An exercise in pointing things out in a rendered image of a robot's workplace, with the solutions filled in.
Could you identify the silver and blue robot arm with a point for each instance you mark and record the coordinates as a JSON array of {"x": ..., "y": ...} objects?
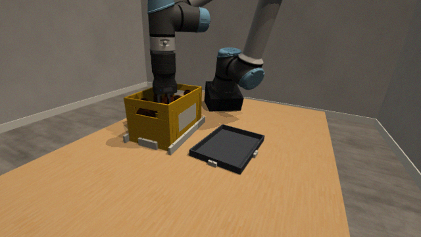
[{"x": 233, "y": 67}]

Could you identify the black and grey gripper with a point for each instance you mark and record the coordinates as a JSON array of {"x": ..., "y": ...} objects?
[{"x": 163, "y": 63}]

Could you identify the yellow crate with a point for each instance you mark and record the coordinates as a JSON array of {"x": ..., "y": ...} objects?
[{"x": 173, "y": 120}]

